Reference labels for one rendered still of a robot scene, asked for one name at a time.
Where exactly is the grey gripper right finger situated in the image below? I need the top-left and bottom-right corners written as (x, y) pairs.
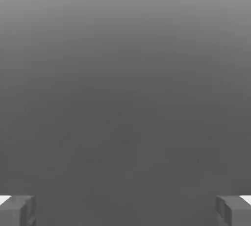
top-left (215, 195), bottom-right (251, 226)

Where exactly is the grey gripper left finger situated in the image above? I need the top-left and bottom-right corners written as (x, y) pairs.
top-left (0, 195), bottom-right (37, 226)

